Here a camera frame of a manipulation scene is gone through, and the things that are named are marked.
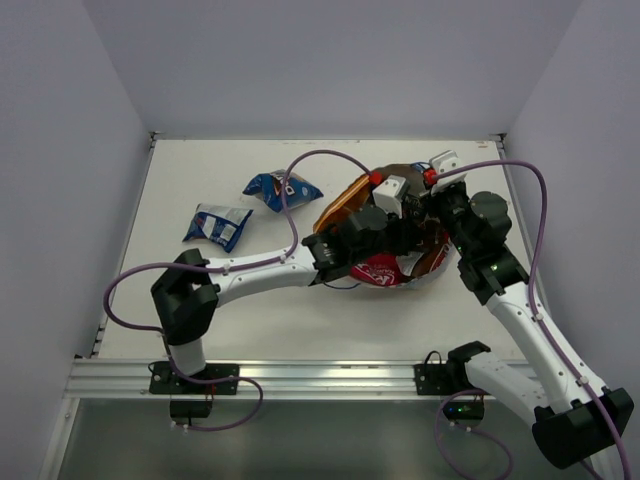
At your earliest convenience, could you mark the checkered paper bag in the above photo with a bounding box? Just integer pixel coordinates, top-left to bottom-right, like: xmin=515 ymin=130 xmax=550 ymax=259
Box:
xmin=313 ymin=174 xmax=453 ymax=289

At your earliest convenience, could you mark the blue Doritos chip bag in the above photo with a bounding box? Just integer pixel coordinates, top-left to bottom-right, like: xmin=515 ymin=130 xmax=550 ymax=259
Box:
xmin=243 ymin=169 xmax=324 ymax=213

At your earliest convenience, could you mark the blue white cookie bag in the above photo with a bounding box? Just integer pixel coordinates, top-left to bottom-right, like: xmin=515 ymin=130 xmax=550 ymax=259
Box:
xmin=183 ymin=203 xmax=253 ymax=253

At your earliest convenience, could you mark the brown Chips Ahoy bag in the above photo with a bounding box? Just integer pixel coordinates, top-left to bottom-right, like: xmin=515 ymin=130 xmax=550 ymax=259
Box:
xmin=397 ymin=220 xmax=451 ymax=279

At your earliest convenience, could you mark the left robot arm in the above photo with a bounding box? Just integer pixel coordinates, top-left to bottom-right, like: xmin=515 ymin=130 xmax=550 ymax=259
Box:
xmin=151 ymin=205 xmax=434 ymax=393

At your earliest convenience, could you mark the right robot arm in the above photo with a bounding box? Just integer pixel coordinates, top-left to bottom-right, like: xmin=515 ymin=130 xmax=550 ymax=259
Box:
xmin=428 ymin=181 xmax=634 ymax=479

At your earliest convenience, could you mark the red KitKat snack bag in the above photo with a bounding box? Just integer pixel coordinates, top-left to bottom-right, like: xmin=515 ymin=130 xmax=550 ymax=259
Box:
xmin=349 ymin=253 xmax=411 ymax=288

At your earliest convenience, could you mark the orange snack bag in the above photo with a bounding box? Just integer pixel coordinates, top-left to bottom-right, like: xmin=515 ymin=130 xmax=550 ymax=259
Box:
xmin=313 ymin=174 xmax=371 ymax=233

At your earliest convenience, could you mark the right black controller box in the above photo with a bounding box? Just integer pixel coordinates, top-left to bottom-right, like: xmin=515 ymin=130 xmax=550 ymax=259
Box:
xmin=443 ymin=400 xmax=485 ymax=425

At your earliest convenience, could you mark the black controller box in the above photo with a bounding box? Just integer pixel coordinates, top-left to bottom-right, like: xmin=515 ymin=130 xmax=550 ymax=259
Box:
xmin=169 ymin=399 xmax=213 ymax=425
xmin=443 ymin=400 xmax=485 ymax=425

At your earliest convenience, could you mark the left black controller box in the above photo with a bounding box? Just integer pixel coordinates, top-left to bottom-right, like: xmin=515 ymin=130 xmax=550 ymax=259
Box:
xmin=169 ymin=399 xmax=213 ymax=425

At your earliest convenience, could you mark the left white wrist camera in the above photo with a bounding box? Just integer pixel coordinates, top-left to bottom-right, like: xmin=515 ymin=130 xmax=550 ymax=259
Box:
xmin=372 ymin=175 xmax=410 ymax=218

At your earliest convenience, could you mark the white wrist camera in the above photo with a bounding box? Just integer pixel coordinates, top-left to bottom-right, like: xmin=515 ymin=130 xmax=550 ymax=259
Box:
xmin=423 ymin=150 xmax=466 ymax=196
xmin=372 ymin=175 xmax=410 ymax=218

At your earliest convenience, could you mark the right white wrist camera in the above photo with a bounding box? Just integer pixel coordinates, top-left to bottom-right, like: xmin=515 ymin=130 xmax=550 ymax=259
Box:
xmin=423 ymin=150 xmax=466 ymax=196

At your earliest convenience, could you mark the front blue bag handle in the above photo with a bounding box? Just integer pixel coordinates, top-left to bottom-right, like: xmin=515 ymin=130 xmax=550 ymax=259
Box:
xmin=323 ymin=282 xmax=361 ymax=291

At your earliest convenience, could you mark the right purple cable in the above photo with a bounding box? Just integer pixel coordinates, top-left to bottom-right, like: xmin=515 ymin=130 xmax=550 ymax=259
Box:
xmin=434 ymin=159 xmax=631 ymax=480

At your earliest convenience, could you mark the purple cable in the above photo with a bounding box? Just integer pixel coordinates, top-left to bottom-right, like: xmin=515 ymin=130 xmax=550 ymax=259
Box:
xmin=434 ymin=159 xmax=631 ymax=480
xmin=102 ymin=149 xmax=381 ymax=432

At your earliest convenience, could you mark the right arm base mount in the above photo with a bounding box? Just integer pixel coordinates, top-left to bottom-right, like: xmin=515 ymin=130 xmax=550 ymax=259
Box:
xmin=413 ymin=341 xmax=504 ymax=396

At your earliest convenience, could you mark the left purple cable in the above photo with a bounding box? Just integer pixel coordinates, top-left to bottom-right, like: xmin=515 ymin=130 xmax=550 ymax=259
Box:
xmin=102 ymin=149 xmax=381 ymax=432

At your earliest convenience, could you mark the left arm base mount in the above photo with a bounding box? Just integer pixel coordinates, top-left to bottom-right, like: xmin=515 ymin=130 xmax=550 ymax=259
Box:
xmin=148 ymin=361 xmax=240 ymax=396

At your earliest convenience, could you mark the aluminium mounting rail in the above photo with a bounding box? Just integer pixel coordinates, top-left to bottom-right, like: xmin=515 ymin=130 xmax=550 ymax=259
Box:
xmin=63 ymin=358 xmax=424 ymax=401

